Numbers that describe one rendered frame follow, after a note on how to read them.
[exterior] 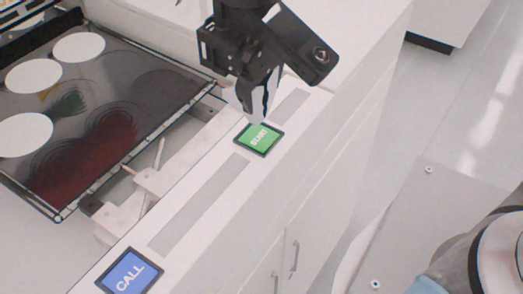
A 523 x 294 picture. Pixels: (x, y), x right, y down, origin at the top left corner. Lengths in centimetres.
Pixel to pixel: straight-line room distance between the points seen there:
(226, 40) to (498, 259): 34
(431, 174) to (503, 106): 164
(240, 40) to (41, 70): 52
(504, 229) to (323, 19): 60
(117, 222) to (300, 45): 35
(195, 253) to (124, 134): 30
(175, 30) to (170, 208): 42
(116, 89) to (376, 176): 126
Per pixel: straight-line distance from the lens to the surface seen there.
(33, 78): 94
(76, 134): 79
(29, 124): 84
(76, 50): 97
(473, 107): 231
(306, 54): 49
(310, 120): 68
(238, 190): 59
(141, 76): 87
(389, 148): 199
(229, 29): 53
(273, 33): 49
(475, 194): 76
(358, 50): 82
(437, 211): 71
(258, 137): 64
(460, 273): 39
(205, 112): 85
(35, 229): 80
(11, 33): 101
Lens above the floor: 144
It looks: 49 degrees down
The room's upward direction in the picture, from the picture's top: straight up
